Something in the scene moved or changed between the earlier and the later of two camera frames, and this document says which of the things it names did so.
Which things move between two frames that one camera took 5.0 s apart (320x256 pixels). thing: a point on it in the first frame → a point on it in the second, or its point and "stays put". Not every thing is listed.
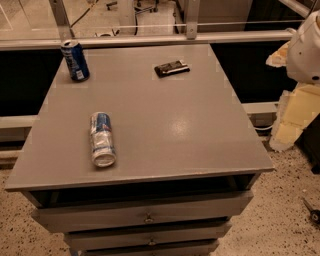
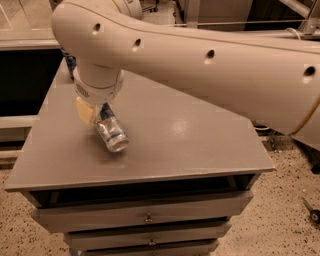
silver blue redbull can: x=103 y=149 → x=111 y=129
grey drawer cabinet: x=150 y=155 stays put
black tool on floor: x=314 y=214 stays put
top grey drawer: x=140 y=212 stays put
